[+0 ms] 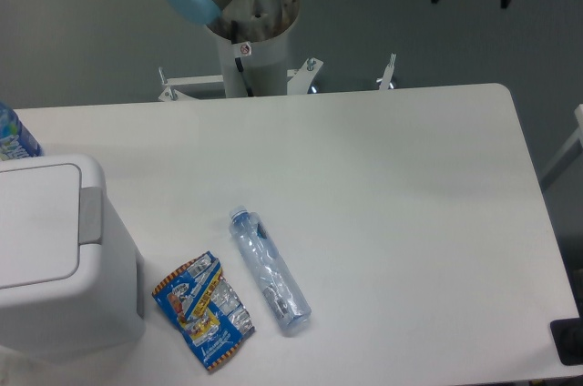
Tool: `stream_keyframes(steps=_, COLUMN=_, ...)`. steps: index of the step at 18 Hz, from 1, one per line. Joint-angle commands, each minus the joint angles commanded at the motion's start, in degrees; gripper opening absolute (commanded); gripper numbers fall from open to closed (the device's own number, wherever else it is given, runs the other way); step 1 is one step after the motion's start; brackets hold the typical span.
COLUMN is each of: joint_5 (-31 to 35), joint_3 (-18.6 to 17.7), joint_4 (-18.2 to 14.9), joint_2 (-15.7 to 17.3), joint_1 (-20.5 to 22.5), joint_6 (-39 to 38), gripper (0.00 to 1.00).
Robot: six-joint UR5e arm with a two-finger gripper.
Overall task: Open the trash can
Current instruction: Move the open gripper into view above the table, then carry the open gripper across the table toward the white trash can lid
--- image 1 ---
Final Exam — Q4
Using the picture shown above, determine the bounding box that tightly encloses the black table clamp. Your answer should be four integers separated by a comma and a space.
550, 318, 582, 366

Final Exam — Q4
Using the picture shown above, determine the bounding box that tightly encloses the black cable on pedestal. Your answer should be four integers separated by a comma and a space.
230, 20, 255, 98

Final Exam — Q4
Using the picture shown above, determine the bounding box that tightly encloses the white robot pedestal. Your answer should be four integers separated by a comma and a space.
207, 0, 300, 74

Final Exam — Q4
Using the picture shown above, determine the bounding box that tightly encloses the white pedestal base frame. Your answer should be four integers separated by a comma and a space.
158, 56, 323, 102

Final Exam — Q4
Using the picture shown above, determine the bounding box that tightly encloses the blue crumpled snack wrapper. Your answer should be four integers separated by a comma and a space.
151, 251, 255, 372

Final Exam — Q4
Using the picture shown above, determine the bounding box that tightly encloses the white frame at right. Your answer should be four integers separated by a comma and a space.
539, 104, 582, 191

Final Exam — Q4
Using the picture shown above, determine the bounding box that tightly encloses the white trash can lid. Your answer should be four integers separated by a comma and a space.
1, 160, 105, 290

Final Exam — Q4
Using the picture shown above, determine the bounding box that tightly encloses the blue labelled bottle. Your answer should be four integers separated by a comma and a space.
1, 103, 45, 161

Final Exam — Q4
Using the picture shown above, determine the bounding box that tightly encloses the white trash can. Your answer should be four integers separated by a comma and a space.
1, 154, 145, 360

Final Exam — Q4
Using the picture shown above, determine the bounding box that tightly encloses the clear plastic water bottle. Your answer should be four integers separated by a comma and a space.
230, 206, 312, 337

